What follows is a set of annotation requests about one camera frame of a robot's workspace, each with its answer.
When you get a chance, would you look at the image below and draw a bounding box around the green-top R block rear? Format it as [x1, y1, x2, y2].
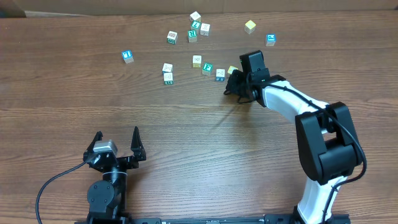
[187, 30, 197, 43]

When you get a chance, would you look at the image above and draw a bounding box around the blue-top block far left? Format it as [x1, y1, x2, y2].
[122, 50, 134, 63]

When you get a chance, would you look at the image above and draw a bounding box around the blue P letter block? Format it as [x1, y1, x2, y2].
[266, 34, 277, 47]

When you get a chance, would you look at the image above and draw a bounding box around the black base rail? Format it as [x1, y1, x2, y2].
[74, 213, 352, 224]

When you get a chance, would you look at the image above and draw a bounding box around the blue-sided wooden block rear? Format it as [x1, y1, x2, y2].
[200, 23, 210, 36]

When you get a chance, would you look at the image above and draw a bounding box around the yellow-sided wooden block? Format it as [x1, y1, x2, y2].
[192, 55, 202, 68]

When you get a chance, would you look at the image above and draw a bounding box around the blue T letter block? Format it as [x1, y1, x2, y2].
[215, 69, 225, 82]

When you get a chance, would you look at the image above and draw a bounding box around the yellow-top wooden block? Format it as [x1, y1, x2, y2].
[228, 66, 238, 75]

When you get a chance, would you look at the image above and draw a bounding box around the rear plain wooden block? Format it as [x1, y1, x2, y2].
[190, 11, 201, 22]

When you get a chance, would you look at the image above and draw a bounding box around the plain top wooden block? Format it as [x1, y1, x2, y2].
[162, 63, 174, 73]

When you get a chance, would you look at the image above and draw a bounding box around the yellow-top block far right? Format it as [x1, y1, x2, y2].
[244, 20, 256, 34]

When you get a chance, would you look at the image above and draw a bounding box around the green B letter block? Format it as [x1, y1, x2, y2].
[167, 30, 178, 45]

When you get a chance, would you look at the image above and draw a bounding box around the green R letter block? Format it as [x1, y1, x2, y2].
[164, 72, 174, 85]

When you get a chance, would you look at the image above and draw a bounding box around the green L letter block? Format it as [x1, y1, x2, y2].
[190, 21, 201, 33]

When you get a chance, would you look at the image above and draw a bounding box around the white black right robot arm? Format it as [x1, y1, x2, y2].
[224, 50, 368, 223]

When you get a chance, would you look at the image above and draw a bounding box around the green F letter block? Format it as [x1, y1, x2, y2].
[201, 62, 213, 76]

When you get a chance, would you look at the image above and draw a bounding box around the plain wooden block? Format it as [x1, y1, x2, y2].
[190, 11, 201, 22]
[162, 63, 174, 73]

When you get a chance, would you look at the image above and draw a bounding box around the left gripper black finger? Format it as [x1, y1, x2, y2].
[131, 126, 146, 161]
[83, 131, 103, 156]

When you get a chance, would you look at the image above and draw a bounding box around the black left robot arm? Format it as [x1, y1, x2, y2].
[83, 127, 146, 223]

